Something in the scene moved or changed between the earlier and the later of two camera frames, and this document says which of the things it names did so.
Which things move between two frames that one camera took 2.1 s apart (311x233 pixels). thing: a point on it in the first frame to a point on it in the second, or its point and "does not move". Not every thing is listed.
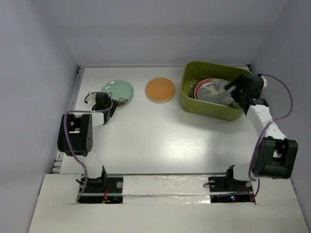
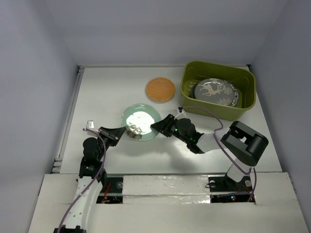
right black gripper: (241, 81) to (163, 125)
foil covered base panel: (165, 189) does not move
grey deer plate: (213, 90) does not move
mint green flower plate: (121, 91) to (137, 119)
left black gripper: (113, 106) to (112, 135)
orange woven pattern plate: (160, 90) does not move
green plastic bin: (197, 71) does not move
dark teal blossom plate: (193, 91) does not move
